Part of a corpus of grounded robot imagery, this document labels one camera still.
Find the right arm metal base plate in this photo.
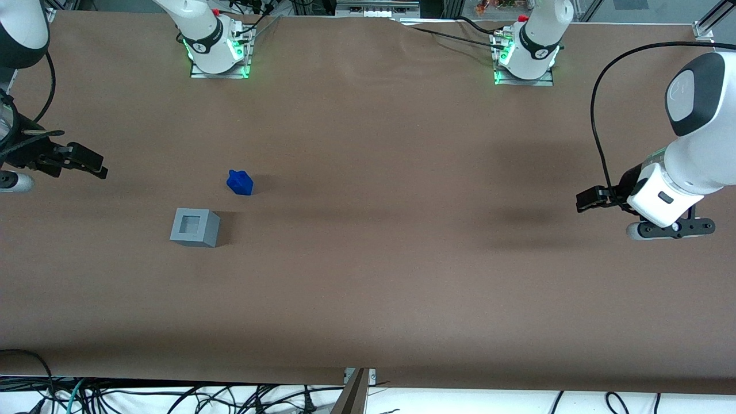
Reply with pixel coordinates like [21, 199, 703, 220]
[190, 22, 254, 80]

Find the short black base cable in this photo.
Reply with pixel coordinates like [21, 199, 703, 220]
[457, 16, 507, 34]

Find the long black base cable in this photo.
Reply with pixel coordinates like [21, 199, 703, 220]
[402, 25, 508, 47]

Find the small metal edge bracket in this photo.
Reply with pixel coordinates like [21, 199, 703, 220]
[343, 367, 377, 385]

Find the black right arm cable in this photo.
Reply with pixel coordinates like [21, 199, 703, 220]
[32, 51, 57, 124]

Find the aluminium profile beam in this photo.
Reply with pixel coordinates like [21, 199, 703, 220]
[330, 369, 370, 414]

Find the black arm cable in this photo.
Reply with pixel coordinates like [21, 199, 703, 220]
[591, 41, 717, 203]
[32, 51, 57, 124]

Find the aluminium frame strut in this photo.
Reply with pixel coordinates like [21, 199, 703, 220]
[699, 0, 736, 35]

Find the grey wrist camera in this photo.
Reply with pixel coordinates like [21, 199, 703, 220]
[626, 218, 716, 242]
[0, 171, 35, 194]

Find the white power strip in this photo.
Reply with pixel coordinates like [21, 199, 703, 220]
[336, 2, 421, 19]

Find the gray square base block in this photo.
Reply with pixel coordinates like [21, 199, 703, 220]
[170, 208, 221, 248]

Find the brown table cover sheet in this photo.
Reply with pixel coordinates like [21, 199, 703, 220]
[0, 10, 736, 395]

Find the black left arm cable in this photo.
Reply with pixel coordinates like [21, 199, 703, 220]
[591, 41, 717, 203]

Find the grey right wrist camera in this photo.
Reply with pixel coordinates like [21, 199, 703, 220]
[0, 171, 35, 194]

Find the teal floor cable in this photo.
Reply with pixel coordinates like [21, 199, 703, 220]
[62, 378, 88, 414]

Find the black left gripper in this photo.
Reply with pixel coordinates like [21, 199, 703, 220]
[576, 163, 657, 214]

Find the blue plastic part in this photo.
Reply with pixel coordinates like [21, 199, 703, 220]
[227, 169, 254, 197]

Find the black looped floor cable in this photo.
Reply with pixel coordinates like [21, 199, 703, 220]
[0, 348, 56, 403]

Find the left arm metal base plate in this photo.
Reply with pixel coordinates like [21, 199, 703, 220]
[493, 30, 556, 87]

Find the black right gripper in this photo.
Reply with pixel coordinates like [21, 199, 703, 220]
[0, 112, 109, 179]

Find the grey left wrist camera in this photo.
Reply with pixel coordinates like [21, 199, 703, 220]
[626, 218, 716, 242]

